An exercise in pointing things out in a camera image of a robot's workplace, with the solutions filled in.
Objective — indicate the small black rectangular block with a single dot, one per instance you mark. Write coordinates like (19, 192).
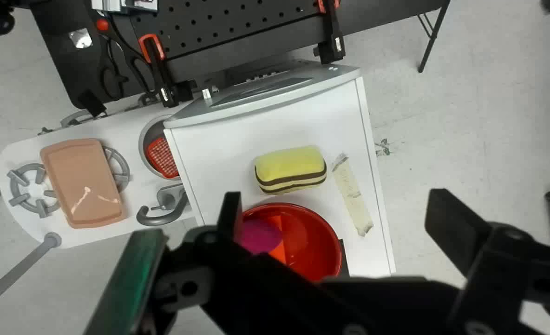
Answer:
(94, 103)

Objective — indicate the toy sink strainer red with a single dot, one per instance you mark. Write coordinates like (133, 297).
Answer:
(146, 140)

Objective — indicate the red plastic bowl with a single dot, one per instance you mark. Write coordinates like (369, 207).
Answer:
(324, 244)

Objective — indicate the yellow brown striped plush toy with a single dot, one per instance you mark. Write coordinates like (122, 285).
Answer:
(291, 164)

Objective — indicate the pink plastic tray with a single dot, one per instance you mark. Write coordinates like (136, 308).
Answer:
(83, 183)

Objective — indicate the black perforated table board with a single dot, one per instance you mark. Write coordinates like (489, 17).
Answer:
(226, 25)

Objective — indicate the black moulded case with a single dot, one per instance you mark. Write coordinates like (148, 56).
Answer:
(83, 58)

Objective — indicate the white cabinet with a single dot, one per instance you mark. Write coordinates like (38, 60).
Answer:
(226, 142)

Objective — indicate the black metal stand leg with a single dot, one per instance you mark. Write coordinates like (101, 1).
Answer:
(436, 30)

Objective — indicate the orange mesh scrubber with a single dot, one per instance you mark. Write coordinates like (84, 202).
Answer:
(162, 159)

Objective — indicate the grey toy faucet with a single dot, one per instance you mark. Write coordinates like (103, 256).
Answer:
(164, 215)

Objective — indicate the orange block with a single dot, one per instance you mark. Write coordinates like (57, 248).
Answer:
(291, 233)

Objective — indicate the grey toy stove burner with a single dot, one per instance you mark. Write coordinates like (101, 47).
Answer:
(122, 168)
(31, 189)

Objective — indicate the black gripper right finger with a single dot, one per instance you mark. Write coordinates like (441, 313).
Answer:
(454, 226)

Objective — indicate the white tape strip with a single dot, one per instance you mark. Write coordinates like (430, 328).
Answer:
(352, 198)

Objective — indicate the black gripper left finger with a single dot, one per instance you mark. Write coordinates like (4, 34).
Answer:
(229, 215)

